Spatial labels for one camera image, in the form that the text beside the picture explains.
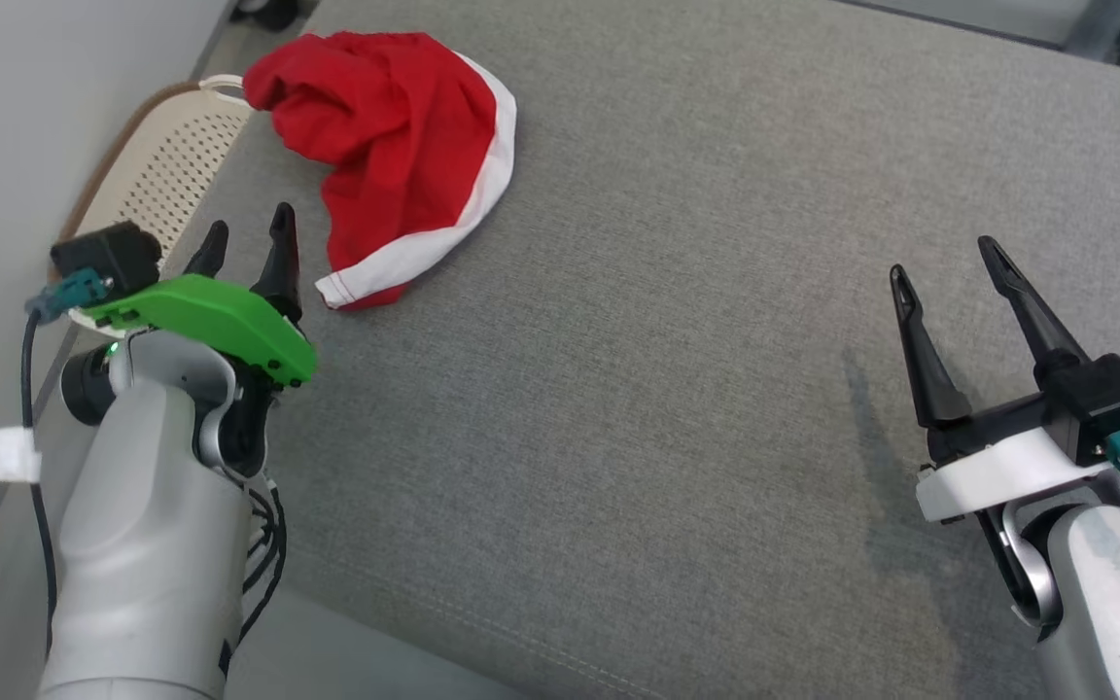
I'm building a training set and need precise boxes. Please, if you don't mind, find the black left arm cable bundle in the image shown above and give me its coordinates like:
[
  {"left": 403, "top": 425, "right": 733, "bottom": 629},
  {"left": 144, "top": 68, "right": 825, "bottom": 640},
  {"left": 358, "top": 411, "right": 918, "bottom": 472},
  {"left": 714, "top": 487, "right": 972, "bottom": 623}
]
[{"left": 226, "top": 472, "right": 289, "bottom": 674}]

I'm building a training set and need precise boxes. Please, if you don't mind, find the grey fabric sofa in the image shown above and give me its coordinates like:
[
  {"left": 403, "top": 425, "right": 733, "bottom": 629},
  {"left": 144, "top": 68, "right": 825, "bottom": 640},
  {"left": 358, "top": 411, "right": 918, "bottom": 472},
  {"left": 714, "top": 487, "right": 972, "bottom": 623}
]
[{"left": 0, "top": 0, "right": 1120, "bottom": 700}]

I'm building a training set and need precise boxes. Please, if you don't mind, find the black caster wheel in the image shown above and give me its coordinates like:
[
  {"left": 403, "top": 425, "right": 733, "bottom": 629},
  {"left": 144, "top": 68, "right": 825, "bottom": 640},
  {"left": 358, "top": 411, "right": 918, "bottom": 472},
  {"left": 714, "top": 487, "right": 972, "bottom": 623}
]
[{"left": 232, "top": 0, "right": 301, "bottom": 32}]

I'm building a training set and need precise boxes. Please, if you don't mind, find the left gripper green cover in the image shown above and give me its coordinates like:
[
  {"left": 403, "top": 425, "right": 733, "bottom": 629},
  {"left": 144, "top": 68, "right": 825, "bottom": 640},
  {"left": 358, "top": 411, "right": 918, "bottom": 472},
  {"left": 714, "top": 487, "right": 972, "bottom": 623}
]
[{"left": 69, "top": 202, "right": 319, "bottom": 390}]

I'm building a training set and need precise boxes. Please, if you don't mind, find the cream perforated laundry basket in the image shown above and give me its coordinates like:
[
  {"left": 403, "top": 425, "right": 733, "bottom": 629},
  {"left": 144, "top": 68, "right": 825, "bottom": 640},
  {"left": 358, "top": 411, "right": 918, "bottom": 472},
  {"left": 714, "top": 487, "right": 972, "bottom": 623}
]
[{"left": 56, "top": 74, "right": 257, "bottom": 341}]

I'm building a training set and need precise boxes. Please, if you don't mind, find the teal left camera connector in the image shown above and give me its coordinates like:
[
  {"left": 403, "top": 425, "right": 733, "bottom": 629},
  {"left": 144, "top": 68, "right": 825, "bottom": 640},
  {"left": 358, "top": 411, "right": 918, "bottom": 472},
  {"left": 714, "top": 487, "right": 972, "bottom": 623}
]
[{"left": 25, "top": 269, "right": 110, "bottom": 326}]

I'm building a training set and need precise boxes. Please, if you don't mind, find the red shorts white trim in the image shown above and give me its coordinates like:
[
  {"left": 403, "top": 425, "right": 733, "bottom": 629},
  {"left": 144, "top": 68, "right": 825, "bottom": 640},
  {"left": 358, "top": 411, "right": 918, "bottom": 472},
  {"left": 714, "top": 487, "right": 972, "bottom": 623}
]
[{"left": 242, "top": 31, "right": 519, "bottom": 312}]

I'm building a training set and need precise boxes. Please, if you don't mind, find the dark left camera cable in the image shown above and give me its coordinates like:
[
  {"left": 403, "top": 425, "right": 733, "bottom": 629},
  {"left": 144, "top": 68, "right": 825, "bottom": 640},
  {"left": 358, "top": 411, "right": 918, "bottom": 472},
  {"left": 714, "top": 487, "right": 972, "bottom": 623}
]
[{"left": 19, "top": 311, "right": 61, "bottom": 672}]

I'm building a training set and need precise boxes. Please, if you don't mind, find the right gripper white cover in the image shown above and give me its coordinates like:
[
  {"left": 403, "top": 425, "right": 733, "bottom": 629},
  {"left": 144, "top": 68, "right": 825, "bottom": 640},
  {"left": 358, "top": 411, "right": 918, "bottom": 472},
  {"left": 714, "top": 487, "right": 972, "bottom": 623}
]
[{"left": 889, "top": 236, "right": 1120, "bottom": 527}]

